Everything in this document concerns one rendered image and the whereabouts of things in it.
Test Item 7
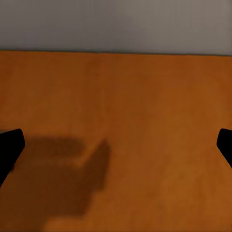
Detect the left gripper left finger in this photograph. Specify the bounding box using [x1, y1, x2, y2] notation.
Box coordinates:
[0, 129, 25, 186]

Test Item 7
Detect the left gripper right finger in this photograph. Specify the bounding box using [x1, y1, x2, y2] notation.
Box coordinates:
[217, 128, 232, 167]

